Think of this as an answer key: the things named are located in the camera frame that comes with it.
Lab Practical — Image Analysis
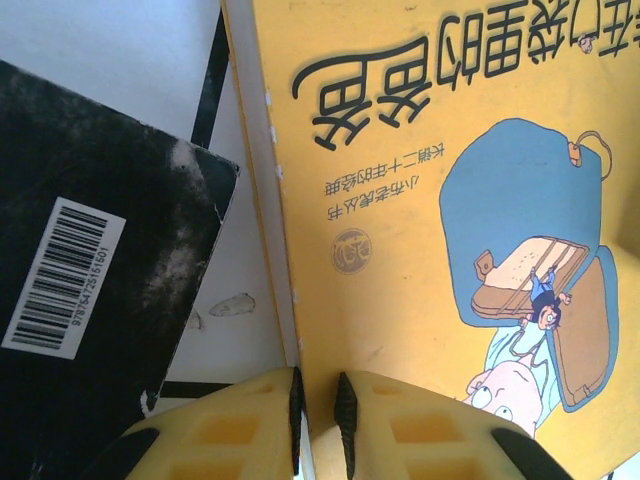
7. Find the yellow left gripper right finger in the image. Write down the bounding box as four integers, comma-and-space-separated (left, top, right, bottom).
332, 369, 569, 480

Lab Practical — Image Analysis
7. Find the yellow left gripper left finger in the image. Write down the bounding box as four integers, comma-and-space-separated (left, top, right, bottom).
82, 366, 307, 480

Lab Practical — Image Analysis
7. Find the yellow cartoon cover book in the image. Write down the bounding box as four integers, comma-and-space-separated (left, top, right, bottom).
219, 0, 640, 480

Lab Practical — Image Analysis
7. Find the black book with barcode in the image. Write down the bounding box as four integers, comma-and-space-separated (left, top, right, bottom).
0, 59, 242, 480

